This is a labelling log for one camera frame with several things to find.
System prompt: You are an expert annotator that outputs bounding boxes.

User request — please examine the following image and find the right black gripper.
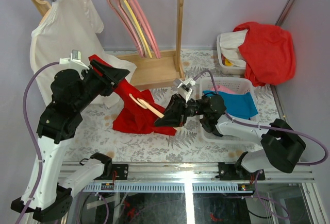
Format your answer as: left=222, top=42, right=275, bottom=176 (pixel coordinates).
left=154, top=94, right=206, bottom=129

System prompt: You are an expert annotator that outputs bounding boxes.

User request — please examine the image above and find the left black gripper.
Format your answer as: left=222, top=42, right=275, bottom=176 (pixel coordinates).
left=74, top=60, right=130, bottom=112

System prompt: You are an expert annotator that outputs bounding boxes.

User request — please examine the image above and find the light wooden hanger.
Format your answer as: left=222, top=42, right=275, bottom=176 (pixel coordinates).
left=129, top=94, right=164, bottom=118

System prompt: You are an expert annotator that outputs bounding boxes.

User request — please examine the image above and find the red t shirt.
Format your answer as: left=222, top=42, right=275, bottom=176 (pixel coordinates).
left=89, top=55, right=176, bottom=136

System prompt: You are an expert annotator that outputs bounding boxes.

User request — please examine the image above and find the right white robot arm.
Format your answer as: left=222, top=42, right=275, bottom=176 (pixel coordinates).
left=154, top=94, right=306, bottom=180

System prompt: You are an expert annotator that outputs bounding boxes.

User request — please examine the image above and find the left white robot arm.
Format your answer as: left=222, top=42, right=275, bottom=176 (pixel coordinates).
left=11, top=60, right=129, bottom=222

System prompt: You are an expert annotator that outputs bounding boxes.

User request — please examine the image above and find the white t shirt on hanger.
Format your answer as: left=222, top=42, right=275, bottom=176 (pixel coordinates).
left=29, top=0, right=137, bottom=108

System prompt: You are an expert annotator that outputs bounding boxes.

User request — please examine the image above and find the yellow hanger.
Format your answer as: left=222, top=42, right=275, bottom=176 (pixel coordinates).
left=118, top=0, right=152, bottom=58

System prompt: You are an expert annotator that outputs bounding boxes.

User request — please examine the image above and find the pink hanger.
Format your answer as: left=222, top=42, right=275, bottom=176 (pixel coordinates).
left=127, top=0, right=161, bottom=59
left=106, top=0, right=140, bottom=54

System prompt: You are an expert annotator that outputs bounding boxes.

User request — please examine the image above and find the wooden clothes rack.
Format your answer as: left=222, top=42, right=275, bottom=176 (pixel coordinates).
left=23, top=0, right=186, bottom=90

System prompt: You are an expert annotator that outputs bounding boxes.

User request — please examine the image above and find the floral table cloth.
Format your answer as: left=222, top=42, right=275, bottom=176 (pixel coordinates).
left=64, top=50, right=280, bottom=162

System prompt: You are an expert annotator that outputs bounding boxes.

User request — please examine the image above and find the white laundry basket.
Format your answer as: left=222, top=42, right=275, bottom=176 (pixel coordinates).
left=199, top=77, right=257, bottom=144

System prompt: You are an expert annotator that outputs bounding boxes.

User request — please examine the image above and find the rear white basket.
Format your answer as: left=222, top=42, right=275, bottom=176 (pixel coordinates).
left=217, top=35, right=245, bottom=75

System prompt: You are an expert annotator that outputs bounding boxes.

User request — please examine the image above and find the white garment in rear basket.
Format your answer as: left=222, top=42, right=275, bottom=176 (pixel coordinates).
left=219, top=29, right=248, bottom=68

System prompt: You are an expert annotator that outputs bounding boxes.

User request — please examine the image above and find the red garment on rear basket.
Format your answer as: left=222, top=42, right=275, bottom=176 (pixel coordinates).
left=233, top=22, right=296, bottom=87

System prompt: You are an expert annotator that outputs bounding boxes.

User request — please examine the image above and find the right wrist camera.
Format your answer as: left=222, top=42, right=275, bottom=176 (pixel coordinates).
left=174, top=78, right=196, bottom=102

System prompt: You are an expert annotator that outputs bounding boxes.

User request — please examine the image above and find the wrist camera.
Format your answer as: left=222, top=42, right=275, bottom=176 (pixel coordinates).
left=59, top=50, right=89, bottom=73
left=174, top=78, right=196, bottom=102

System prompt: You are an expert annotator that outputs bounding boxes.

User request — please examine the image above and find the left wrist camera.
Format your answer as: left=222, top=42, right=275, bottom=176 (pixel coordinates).
left=59, top=50, right=89, bottom=73

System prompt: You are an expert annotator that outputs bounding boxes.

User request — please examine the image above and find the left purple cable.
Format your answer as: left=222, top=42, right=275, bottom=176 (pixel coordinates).
left=15, top=61, right=61, bottom=224

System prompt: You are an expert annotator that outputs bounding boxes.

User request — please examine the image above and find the aluminium rail frame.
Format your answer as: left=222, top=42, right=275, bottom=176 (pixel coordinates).
left=56, top=162, right=328, bottom=223

